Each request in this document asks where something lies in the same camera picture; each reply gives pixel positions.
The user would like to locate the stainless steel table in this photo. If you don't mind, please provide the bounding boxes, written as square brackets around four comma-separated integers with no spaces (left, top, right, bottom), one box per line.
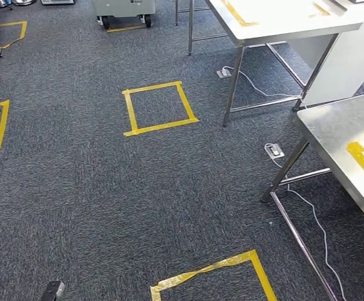
[205,0,364,127]
[174,0,230,57]
[260,90,364,301]

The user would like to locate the grey wheeled cart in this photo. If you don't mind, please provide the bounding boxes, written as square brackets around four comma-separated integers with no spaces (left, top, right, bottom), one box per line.
[92,0,156,30]

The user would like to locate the black robot foot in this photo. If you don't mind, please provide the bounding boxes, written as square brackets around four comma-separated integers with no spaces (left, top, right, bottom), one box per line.
[40,281,66,301]

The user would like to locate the white cabinet panel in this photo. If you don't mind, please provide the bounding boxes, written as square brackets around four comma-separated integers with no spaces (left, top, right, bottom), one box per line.
[287,18,364,108]

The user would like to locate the white power cable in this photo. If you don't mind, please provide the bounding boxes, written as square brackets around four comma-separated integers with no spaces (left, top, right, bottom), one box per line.
[265,156,347,301]
[223,65,302,100]

